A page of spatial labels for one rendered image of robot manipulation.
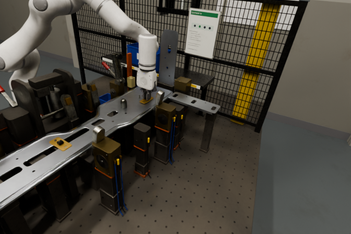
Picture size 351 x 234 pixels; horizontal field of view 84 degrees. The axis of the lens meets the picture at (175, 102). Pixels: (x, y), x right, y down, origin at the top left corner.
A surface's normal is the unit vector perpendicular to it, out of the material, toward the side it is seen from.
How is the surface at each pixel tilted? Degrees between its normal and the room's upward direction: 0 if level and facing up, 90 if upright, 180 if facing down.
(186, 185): 0
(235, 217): 0
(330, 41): 90
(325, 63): 90
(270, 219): 0
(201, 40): 90
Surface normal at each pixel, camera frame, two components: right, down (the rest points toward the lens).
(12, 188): 0.09, -0.87
